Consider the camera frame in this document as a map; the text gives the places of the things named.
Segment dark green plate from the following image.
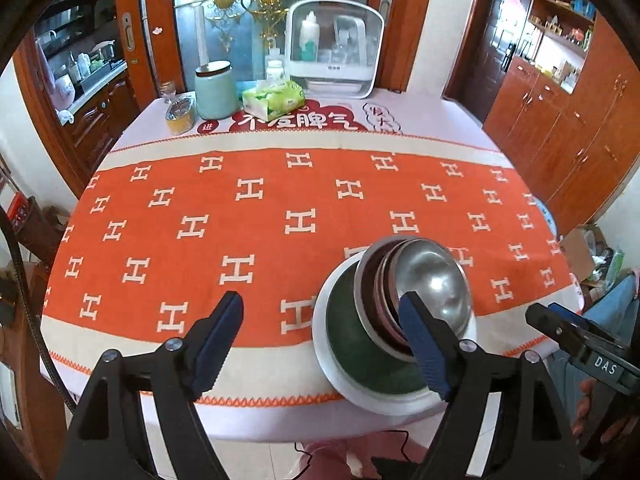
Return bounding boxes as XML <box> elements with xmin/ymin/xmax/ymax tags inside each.
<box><xmin>325</xmin><ymin>275</ymin><xmax>431</xmax><ymax>396</ymax></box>

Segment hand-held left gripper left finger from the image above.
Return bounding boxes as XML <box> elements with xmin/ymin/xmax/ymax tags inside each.
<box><xmin>59</xmin><ymin>290</ymin><xmax>245</xmax><ymax>480</ymax></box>

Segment white bottle with teal label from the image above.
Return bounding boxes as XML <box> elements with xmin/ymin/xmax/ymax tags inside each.
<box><xmin>299</xmin><ymin>11</ymin><xmax>321</xmax><ymax>61</ymax></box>

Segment person's jeans leg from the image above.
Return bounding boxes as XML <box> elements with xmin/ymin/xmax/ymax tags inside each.
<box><xmin>547</xmin><ymin>267</ymin><xmax>640</xmax><ymax>391</ymax></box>

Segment cardboard box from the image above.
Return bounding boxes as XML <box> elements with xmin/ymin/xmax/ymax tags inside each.
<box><xmin>559</xmin><ymin>225</ymin><xmax>608</xmax><ymax>288</ymax></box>

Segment dark wooden door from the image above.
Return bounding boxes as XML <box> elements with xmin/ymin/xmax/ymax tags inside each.
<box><xmin>470</xmin><ymin>0</ymin><xmax>533</xmax><ymax>121</ymax></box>

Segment wooden cabinets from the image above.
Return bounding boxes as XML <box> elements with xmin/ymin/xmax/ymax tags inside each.
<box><xmin>482</xmin><ymin>0</ymin><xmax>640</xmax><ymax>233</ymax></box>

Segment mint green jar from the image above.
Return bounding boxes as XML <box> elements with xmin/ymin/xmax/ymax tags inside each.
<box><xmin>194</xmin><ymin>60</ymin><xmax>240</xmax><ymax>120</ymax></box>

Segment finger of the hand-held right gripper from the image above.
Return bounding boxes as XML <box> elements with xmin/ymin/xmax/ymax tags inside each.
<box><xmin>525</xmin><ymin>302</ymin><xmax>601</xmax><ymax>356</ymax></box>

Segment person's right hand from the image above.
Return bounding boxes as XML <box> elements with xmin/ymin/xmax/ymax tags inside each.
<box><xmin>575</xmin><ymin>380</ymin><xmax>636</xmax><ymax>443</ymax></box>

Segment foil container with yellow contents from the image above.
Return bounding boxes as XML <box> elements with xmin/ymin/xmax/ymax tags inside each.
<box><xmin>165</xmin><ymin>95</ymin><xmax>197</xmax><ymax>136</ymax></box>

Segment stainless steel bowl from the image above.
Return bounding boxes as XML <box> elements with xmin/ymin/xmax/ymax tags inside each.
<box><xmin>392</xmin><ymin>240</ymin><xmax>474</xmax><ymax>343</ymax></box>

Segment white red printed table cover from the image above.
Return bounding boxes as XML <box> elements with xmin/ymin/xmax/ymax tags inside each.
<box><xmin>39</xmin><ymin>87</ymin><xmax>587</xmax><ymax>443</ymax></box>

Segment black cable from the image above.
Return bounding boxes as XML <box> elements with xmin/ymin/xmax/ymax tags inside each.
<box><xmin>0</xmin><ymin>205</ymin><xmax>78</xmax><ymax>413</ymax></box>
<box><xmin>294</xmin><ymin>430</ymin><xmax>411</xmax><ymax>467</ymax></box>

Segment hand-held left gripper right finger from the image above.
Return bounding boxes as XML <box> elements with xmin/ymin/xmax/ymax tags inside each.
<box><xmin>397</xmin><ymin>290</ymin><xmax>585</xmax><ymax>480</ymax></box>

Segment white patterned hanging bag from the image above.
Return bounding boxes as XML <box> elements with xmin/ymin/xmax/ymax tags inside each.
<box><xmin>37</xmin><ymin>40</ymin><xmax>76</xmax><ymax>123</ymax></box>

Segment brown steel-lined bowl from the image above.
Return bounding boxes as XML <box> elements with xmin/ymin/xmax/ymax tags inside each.
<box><xmin>353</xmin><ymin>239</ymin><xmax>416</xmax><ymax>363</ymax></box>

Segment glass door with gold ornament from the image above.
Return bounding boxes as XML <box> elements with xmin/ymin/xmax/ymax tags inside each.
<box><xmin>172</xmin><ymin>0</ymin><xmax>376</xmax><ymax>91</ymax></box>

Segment kitchen counter with utensils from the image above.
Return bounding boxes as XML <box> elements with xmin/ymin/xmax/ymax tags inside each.
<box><xmin>35</xmin><ymin>0</ymin><xmax>141</xmax><ymax>161</ymax></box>

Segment white sterilizer box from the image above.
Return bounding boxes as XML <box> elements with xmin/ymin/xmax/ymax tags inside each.
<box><xmin>285</xmin><ymin>0</ymin><xmax>385</xmax><ymax>98</ymax></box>

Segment green tissue pack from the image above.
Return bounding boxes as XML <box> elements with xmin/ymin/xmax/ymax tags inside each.
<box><xmin>242</xmin><ymin>80</ymin><xmax>305</xmax><ymax>122</ymax></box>

